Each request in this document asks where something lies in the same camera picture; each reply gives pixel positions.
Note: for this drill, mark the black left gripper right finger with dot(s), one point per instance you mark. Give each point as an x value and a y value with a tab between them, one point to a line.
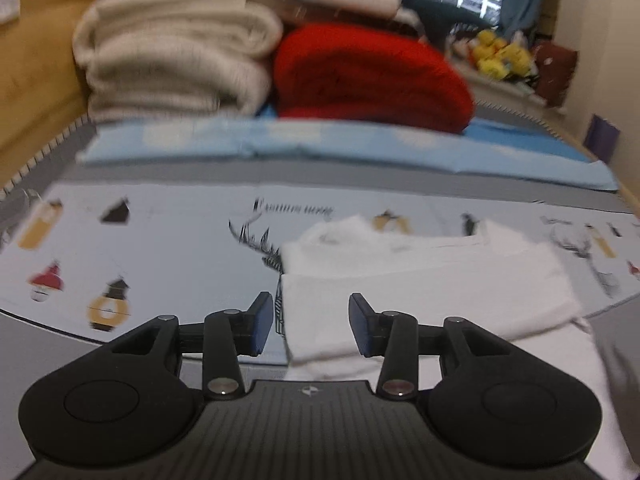
400	340

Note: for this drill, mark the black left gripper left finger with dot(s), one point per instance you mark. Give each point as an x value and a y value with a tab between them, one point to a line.
222	338

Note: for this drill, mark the white t-shirt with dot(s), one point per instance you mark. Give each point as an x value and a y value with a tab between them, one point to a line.
497	279

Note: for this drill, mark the printed grey bed sheet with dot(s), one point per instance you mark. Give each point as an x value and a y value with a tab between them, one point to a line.
94	250

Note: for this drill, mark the red folded blanket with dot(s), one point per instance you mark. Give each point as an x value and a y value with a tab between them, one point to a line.
347	72

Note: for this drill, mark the purple bag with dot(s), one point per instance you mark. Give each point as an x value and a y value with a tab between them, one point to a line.
601	138

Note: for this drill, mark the cream folded blanket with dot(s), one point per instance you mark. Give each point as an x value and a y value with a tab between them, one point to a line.
175	58

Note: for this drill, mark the yellow plush toys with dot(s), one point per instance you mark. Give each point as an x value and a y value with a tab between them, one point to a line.
498	59

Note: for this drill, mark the wooden headboard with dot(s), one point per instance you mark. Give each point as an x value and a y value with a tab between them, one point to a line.
41	92

